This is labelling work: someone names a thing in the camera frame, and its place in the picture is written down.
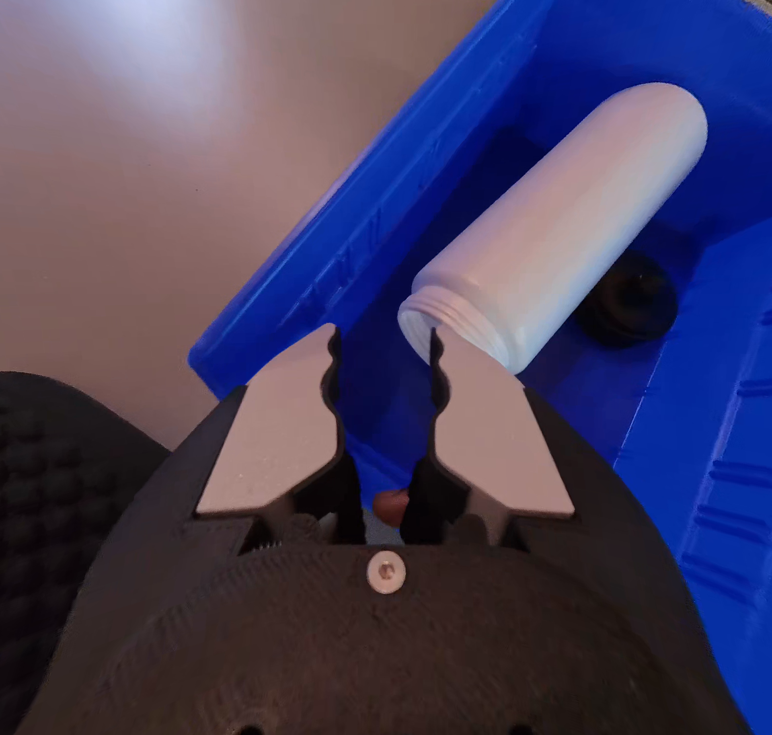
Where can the black bottle lid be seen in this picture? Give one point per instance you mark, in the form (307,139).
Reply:
(633,307)

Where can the white plastic bottle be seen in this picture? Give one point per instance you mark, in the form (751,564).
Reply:
(573,216)

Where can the blue plastic bin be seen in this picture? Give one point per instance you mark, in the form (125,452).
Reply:
(693,445)

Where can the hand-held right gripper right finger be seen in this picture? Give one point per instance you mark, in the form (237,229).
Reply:
(500,451)

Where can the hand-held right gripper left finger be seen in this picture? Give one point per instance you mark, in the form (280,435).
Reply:
(271,445)

